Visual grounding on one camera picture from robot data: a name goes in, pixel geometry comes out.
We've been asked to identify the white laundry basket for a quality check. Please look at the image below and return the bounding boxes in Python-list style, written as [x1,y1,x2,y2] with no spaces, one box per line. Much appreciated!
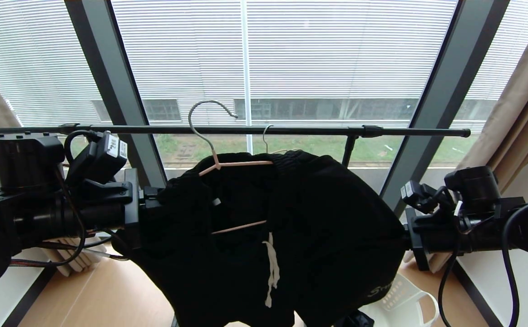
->
[361,272,440,327]

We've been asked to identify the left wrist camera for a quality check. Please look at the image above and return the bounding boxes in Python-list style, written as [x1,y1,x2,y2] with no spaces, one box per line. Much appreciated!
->
[64,131,133,205]

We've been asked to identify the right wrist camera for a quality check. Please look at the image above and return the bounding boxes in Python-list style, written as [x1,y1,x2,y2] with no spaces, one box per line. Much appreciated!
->
[400,181,456,215]

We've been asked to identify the pink clothes hanger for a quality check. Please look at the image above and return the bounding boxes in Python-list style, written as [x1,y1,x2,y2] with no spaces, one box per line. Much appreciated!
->
[188,100,274,235]
[262,124,301,155]

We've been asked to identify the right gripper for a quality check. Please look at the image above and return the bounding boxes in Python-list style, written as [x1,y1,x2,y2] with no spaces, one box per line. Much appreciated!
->
[405,207,500,272]

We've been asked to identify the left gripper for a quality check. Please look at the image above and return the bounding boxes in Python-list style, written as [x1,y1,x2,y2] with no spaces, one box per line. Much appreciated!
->
[82,168,141,249]

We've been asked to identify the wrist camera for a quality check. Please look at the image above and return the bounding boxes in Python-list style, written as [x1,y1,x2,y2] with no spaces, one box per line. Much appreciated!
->
[64,131,133,205]
[400,181,456,215]

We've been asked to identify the black garment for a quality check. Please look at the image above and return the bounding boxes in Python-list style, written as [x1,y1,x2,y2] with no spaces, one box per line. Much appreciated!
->
[112,150,407,327]
[336,310,376,327]

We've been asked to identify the black clothes rack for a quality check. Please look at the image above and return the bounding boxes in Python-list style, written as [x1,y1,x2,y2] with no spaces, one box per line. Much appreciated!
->
[0,124,471,168]

